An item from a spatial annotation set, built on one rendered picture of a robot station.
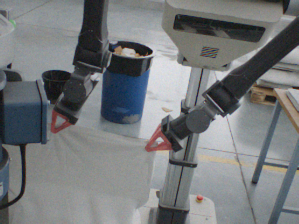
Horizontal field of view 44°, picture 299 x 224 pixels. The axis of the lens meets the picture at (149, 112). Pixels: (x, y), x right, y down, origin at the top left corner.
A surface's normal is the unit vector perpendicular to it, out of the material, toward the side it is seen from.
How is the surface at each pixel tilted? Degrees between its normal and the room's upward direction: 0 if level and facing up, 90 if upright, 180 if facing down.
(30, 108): 90
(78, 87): 85
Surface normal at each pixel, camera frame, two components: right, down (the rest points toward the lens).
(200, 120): -0.24, 0.16
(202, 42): -0.14, 0.90
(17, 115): 0.34, 0.45
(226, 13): 0.06, -0.41
